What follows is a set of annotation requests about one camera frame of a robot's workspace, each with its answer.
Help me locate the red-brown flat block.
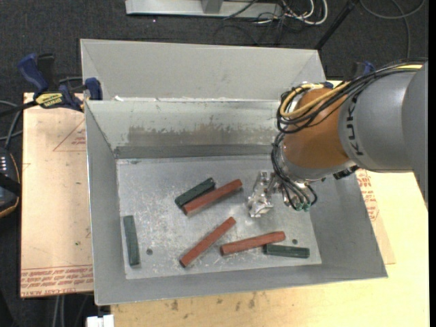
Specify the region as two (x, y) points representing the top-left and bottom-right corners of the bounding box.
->
(219, 230), (287, 257)
(181, 178), (244, 216)
(178, 216), (238, 269)

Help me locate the black cylinder on white bracket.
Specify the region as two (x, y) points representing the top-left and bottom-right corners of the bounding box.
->
(332, 167), (358, 181)

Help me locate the grey metal bin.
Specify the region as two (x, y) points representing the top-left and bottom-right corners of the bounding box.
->
(80, 38), (389, 307)

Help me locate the dark green flat block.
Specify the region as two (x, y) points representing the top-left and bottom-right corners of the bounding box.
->
(174, 177), (217, 208)
(122, 215), (142, 268)
(262, 243), (311, 260)

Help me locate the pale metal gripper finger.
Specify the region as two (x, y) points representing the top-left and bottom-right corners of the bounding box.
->
(249, 202), (275, 219)
(247, 192), (266, 211)

